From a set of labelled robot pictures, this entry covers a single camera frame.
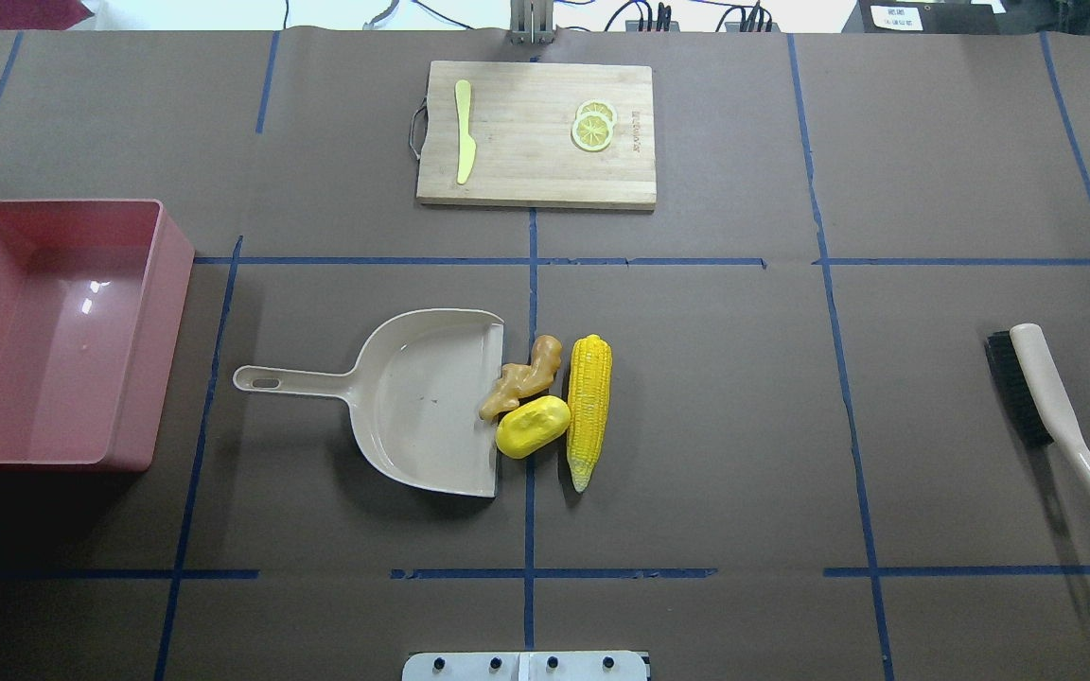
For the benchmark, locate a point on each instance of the tan toy ginger root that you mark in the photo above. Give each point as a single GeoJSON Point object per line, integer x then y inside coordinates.
{"type": "Point", "coordinates": [519, 382]}

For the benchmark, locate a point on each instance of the aluminium frame post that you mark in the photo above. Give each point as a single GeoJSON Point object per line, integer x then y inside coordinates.
{"type": "Point", "coordinates": [532, 22]}

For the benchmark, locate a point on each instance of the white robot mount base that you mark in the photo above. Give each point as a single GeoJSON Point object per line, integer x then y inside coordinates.
{"type": "Point", "coordinates": [529, 665]}

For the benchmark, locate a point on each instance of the red cloth chair back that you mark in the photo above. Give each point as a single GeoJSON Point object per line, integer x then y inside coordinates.
{"type": "Point", "coordinates": [42, 15]}

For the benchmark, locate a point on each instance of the pink plastic bin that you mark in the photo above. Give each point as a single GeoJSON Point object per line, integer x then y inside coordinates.
{"type": "Point", "coordinates": [92, 294]}

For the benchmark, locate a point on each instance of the beige brush black bristles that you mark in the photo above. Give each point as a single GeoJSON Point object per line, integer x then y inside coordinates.
{"type": "Point", "coordinates": [1033, 395]}

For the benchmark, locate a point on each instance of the yellow plastic knife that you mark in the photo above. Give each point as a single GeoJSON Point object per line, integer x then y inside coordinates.
{"type": "Point", "coordinates": [467, 146]}

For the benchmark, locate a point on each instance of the upper lemon slice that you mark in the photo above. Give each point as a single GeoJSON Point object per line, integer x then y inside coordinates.
{"type": "Point", "coordinates": [597, 106]}

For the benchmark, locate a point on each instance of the beige plastic dustpan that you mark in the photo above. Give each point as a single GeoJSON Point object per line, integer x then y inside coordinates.
{"type": "Point", "coordinates": [413, 398]}

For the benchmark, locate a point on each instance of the yellow toy potato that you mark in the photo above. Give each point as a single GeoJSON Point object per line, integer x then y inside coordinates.
{"type": "Point", "coordinates": [531, 426]}

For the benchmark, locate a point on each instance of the black box white label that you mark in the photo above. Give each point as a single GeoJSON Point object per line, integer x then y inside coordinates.
{"type": "Point", "coordinates": [921, 17]}

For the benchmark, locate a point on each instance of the yellow toy corn cob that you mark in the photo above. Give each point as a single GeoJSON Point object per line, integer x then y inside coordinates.
{"type": "Point", "coordinates": [589, 397]}

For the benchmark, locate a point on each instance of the wooden cutting board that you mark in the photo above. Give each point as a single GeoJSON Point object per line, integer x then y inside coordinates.
{"type": "Point", "coordinates": [521, 119]}

